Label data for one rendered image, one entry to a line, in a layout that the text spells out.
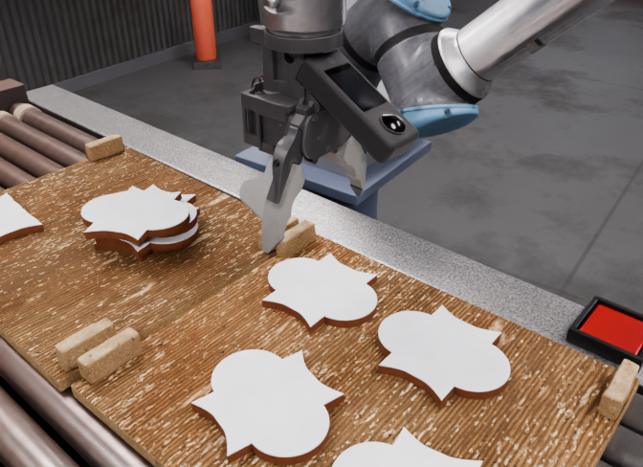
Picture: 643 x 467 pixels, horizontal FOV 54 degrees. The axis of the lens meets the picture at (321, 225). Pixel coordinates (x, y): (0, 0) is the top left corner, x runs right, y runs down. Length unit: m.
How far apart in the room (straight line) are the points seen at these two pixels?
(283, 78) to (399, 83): 0.38
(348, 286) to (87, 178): 0.47
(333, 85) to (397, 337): 0.26
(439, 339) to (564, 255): 1.98
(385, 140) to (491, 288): 0.30
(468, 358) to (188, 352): 0.27
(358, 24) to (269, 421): 0.66
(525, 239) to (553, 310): 1.89
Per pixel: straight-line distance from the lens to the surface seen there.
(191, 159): 1.08
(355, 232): 0.86
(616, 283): 2.52
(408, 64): 0.96
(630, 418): 0.68
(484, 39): 0.91
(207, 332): 0.67
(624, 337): 0.74
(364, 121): 0.54
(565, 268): 2.53
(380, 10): 1.00
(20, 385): 0.71
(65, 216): 0.92
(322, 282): 0.71
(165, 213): 0.79
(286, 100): 0.60
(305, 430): 0.56
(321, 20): 0.56
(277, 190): 0.58
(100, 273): 0.79
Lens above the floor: 1.37
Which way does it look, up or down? 32 degrees down
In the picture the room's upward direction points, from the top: straight up
